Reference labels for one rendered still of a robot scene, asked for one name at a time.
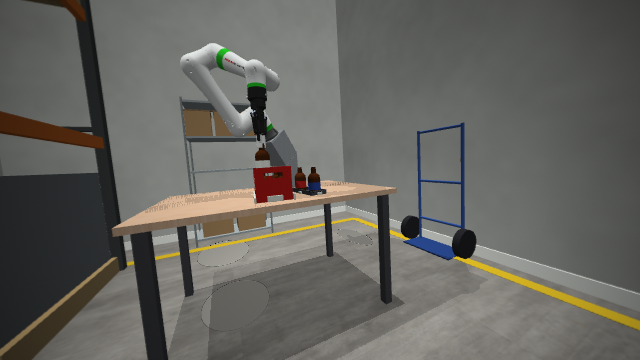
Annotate red plastic crate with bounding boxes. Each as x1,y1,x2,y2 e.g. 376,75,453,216
253,166,293,203

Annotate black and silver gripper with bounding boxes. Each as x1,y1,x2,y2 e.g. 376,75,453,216
250,100,267,148

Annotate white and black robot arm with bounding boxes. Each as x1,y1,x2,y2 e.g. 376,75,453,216
180,43,280,137

